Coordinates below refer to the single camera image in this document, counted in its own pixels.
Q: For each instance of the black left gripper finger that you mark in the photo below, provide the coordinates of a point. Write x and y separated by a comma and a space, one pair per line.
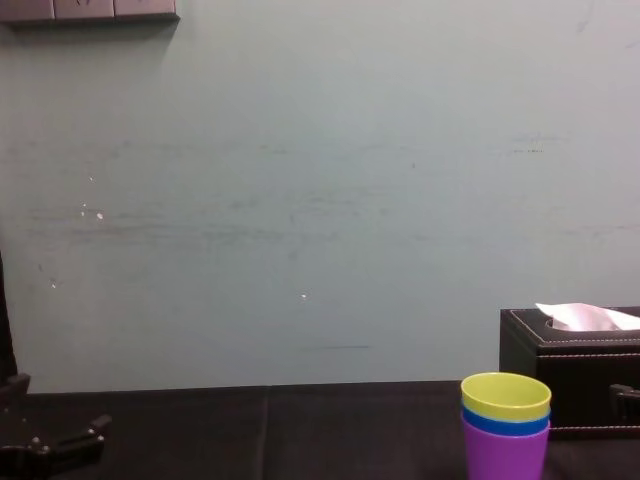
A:
15, 389
80, 440

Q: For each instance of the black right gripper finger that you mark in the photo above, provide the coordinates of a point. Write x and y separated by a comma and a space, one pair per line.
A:
627, 400

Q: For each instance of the black upright pole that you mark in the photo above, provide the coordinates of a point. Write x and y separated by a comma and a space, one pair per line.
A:
6, 340

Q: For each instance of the black leather tissue box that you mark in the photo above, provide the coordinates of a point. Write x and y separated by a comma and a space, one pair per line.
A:
575, 370

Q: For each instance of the white tissue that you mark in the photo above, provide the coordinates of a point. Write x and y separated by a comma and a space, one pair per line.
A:
585, 316

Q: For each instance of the yellow-green plastic cup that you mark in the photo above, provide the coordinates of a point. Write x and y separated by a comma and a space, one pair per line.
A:
505, 397

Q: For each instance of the blue plastic cup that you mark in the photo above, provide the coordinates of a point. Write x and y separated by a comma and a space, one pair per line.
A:
500, 426

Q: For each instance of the purple plastic cup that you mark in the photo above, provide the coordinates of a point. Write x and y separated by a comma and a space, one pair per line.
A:
505, 457

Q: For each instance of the black table cloth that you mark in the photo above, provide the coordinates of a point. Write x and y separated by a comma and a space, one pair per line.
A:
280, 435

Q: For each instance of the grey wall switch panel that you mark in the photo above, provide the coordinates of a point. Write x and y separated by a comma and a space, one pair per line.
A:
85, 9

